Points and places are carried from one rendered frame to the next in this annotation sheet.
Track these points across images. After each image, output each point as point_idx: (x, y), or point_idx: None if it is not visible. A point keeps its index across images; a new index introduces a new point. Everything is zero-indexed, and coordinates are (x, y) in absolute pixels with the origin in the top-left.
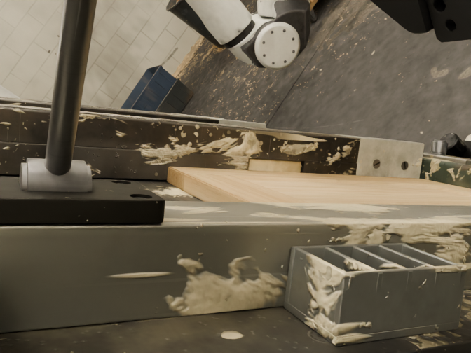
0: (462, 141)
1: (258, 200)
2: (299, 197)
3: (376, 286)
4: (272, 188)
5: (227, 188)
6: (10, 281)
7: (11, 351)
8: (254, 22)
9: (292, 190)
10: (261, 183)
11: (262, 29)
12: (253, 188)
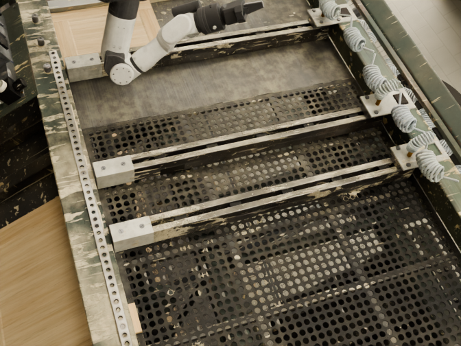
0: (9, 84)
1: (153, 17)
2: (140, 26)
3: None
4: (143, 33)
5: (157, 27)
6: None
7: None
8: (129, 58)
9: (138, 33)
10: (145, 39)
11: (129, 51)
12: (150, 29)
